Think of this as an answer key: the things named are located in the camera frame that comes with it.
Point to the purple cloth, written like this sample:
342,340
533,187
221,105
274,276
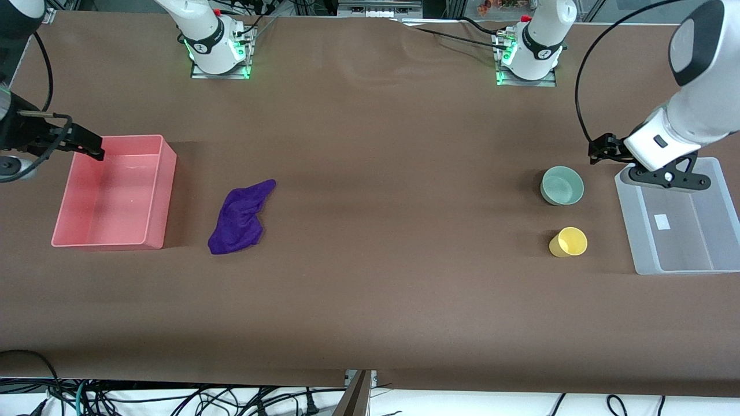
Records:
240,219

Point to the white background box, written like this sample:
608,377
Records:
378,7

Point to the yellow plastic cup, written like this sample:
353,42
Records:
569,242

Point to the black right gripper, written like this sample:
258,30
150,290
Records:
23,130

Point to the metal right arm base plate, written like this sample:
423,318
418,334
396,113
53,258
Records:
202,75

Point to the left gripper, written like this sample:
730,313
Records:
611,147

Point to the brown table cover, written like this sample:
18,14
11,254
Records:
370,231

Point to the pink plastic bin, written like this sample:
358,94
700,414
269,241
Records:
115,196

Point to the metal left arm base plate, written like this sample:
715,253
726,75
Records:
546,82

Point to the light green bowl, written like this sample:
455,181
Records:
562,186

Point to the clear plastic bin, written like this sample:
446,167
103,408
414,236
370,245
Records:
682,231

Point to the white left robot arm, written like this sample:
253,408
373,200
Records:
702,86

